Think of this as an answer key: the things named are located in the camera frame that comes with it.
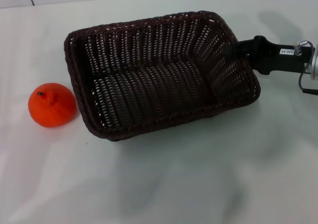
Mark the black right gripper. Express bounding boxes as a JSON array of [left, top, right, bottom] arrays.
[[223, 35, 315, 76]]

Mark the orange mandarin fruit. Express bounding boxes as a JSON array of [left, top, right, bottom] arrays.
[[28, 82, 77, 128]]

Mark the dark brown woven basket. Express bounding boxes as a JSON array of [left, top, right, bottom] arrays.
[[64, 9, 261, 142]]

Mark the metal cable plug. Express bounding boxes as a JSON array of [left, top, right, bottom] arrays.
[[293, 40, 309, 56]]

